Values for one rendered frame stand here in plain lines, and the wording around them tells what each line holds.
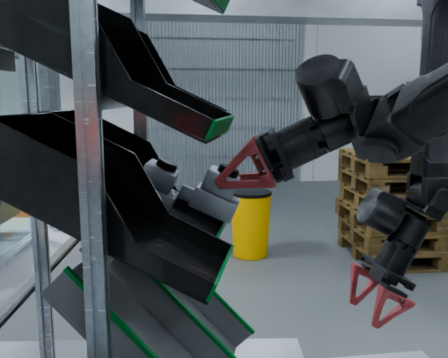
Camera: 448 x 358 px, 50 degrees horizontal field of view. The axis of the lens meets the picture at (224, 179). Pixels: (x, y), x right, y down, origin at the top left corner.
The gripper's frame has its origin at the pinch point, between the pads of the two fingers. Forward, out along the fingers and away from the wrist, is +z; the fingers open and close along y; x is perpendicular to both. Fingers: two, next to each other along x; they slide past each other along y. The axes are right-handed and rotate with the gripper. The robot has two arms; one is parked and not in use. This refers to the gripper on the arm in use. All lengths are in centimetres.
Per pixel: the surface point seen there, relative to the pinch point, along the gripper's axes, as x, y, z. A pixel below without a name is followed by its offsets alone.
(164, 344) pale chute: 14.4, 11.8, 14.0
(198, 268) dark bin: 6.2, 15.7, 4.5
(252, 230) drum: 86, -329, 54
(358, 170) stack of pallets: 80, -345, -47
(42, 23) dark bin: -23.1, 21.4, 5.3
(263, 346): 40, -30, 14
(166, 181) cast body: -3.3, 2.3, 6.9
